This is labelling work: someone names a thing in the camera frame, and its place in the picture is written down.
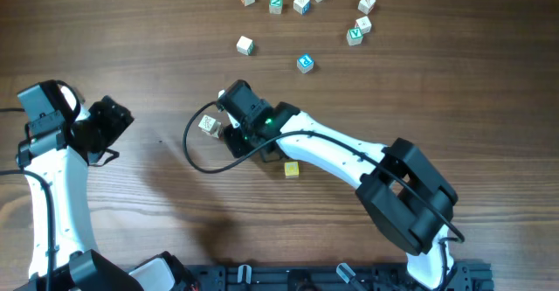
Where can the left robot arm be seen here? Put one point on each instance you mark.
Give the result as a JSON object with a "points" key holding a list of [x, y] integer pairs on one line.
{"points": [[63, 140]]}

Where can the small white block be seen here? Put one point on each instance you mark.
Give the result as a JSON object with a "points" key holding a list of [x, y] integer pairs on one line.
{"points": [[208, 124]]}

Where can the white blue-sided block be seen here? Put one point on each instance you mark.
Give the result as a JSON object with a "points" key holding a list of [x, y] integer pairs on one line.
{"points": [[301, 6]]}

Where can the white red-sided block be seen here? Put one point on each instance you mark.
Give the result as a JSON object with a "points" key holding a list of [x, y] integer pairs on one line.
{"points": [[364, 24]]}

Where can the green N block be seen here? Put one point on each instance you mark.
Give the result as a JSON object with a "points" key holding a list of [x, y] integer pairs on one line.
{"points": [[275, 6]]}

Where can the blue C block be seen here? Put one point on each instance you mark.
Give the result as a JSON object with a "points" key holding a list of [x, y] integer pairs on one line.
{"points": [[305, 63]]}

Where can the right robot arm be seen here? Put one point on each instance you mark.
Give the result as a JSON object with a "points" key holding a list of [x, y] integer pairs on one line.
{"points": [[409, 201]]}

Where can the white green-sided block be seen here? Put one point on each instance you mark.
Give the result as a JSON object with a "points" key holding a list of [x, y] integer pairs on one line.
{"points": [[245, 45]]}

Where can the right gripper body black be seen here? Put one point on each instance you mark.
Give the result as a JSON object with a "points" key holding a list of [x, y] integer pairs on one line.
{"points": [[238, 141]]}

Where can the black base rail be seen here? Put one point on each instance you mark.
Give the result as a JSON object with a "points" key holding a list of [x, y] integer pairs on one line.
{"points": [[379, 277]]}

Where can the white picture block far right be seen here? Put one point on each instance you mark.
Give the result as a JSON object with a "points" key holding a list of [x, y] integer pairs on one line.
{"points": [[366, 6]]}

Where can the green V block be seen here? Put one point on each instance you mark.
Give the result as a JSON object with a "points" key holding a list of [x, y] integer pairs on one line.
{"points": [[354, 36]]}

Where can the white base tower block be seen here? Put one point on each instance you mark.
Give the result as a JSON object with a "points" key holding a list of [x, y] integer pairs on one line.
{"points": [[218, 132]]}

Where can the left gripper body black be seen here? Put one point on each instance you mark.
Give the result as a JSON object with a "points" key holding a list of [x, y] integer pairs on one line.
{"points": [[105, 126]]}

